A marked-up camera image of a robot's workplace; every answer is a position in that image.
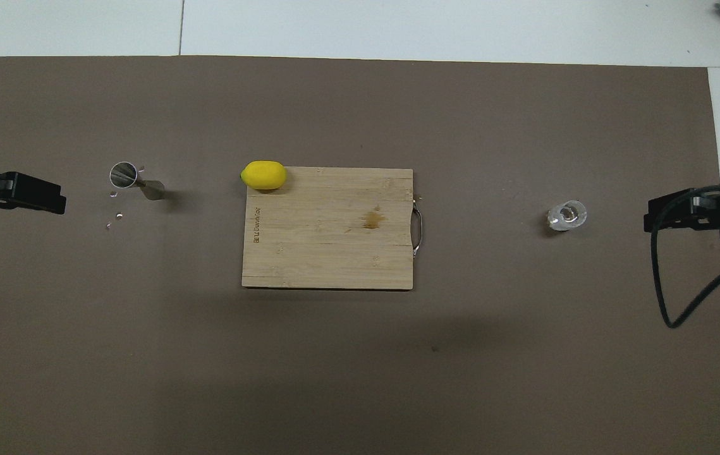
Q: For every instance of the steel cocktail jigger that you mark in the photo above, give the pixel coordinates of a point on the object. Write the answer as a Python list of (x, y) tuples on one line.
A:
[(124, 175)]

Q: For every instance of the small clear glass cup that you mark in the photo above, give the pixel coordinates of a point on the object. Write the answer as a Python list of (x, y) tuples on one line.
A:
[(567, 215)]

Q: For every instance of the yellow lemon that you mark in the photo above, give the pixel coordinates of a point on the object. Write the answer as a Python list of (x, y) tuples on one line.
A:
[(263, 175)]

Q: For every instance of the wooden cutting board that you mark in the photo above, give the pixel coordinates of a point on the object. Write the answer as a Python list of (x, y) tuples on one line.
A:
[(334, 253)]

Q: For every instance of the brown table mat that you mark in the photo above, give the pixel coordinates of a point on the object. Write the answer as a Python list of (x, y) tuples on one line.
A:
[(334, 366)]

